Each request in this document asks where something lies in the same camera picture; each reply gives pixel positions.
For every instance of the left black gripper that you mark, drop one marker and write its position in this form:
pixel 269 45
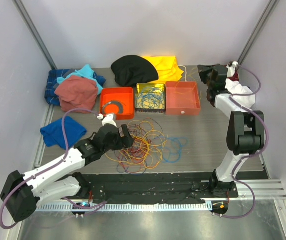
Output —
pixel 126 141

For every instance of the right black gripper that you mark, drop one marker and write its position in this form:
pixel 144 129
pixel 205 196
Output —
pixel 203 71

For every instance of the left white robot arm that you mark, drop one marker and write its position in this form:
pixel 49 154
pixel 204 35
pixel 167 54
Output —
pixel 22 193

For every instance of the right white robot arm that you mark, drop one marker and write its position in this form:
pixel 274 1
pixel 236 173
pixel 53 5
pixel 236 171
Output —
pixel 246 130

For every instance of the dark red cloth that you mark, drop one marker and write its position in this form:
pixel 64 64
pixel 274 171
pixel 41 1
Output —
pixel 235 77

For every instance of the white cloth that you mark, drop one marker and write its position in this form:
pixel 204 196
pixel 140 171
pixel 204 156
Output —
pixel 242 94

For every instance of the salmon pink drawer box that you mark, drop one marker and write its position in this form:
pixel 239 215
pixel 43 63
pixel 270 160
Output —
pixel 182 98

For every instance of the orange plastic box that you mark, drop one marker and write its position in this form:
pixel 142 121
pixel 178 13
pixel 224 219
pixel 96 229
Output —
pixel 117 100

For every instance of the yellow cloth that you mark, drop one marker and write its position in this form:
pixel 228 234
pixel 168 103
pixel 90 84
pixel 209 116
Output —
pixel 166 67

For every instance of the gold metal tin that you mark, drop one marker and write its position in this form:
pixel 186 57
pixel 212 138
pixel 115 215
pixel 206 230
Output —
pixel 150 98

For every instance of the black cloth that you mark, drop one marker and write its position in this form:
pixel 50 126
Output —
pixel 130 70

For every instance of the salmon red cloth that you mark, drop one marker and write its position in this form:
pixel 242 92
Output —
pixel 77 92

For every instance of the royal blue cloth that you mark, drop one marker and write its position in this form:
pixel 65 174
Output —
pixel 53 135

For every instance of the light blue cloth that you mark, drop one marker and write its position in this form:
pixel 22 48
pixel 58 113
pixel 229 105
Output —
pixel 85 72

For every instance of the blue plaid cloth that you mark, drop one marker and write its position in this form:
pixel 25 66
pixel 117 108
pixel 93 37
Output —
pixel 52 84

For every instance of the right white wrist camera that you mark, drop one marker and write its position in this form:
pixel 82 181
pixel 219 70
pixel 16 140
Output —
pixel 232 68

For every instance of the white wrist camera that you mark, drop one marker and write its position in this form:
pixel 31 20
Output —
pixel 108 119
pixel 232 68

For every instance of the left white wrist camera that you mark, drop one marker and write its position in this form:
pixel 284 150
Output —
pixel 108 119

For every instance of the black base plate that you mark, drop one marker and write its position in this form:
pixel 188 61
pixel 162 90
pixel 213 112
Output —
pixel 152 188

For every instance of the white slotted cable duct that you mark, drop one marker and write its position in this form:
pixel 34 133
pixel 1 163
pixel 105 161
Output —
pixel 63 206

